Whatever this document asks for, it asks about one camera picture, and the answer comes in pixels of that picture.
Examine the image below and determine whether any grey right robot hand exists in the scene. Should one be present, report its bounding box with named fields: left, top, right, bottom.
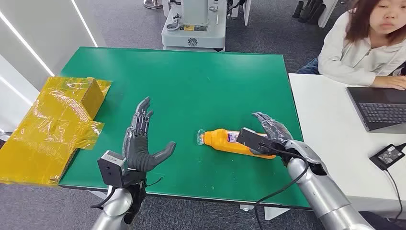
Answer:
left=252, top=112, right=327, bottom=175

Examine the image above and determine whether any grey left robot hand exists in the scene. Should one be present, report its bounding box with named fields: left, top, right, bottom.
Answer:
left=122, top=96, right=177, bottom=173

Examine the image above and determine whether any orange plastic bottle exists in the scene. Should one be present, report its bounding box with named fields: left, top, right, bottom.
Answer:
left=196, top=128, right=277, bottom=160

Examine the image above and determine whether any white desk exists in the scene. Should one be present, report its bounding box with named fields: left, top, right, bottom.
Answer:
left=288, top=73, right=406, bottom=219

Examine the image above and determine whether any green top table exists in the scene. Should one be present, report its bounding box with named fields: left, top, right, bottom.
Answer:
left=58, top=46, right=311, bottom=210

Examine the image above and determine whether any yellow taped cardboard box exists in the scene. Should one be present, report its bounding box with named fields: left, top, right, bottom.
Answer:
left=0, top=76, right=113, bottom=186

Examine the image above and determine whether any dark grey laptop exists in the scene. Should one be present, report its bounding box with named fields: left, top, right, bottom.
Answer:
left=346, top=86, right=406, bottom=135

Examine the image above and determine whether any black power adapter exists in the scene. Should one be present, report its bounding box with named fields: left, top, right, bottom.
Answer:
left=369, top=143, right=406, bottom=171

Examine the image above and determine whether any person's hand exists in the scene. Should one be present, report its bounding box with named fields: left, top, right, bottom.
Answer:
left=371, top=75, right=406, bottom=91

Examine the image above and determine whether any silver chair base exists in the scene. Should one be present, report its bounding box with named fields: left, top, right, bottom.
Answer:
left=143, top=0, right=163, bottom=10

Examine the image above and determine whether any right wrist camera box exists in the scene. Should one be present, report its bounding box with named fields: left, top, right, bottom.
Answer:
left=236, top=127, right=286, bottom=158

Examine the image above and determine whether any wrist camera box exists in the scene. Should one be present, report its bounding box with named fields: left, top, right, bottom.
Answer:
left=97, top=150, right=128, bottom=188
left=236, top=127, right=286, bottom=158

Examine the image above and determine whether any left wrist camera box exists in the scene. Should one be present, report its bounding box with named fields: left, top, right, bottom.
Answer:
left=97, top=150, right=128, bottom=188

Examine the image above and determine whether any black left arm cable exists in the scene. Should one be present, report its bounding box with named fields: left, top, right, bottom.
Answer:
left=90, top=185, right=116, bottom=210

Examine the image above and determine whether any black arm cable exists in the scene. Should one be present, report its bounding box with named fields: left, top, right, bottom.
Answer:
left=253, top=144, right=310, bottom=230
left=90, top=185, right=116, bottom=210

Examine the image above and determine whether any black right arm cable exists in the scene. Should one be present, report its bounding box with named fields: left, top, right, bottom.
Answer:
left=253, top=144, right=310, bottom=230

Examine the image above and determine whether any black adapter cable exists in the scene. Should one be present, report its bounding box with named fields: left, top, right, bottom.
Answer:
left=384, top=170, right=404, bottom=223

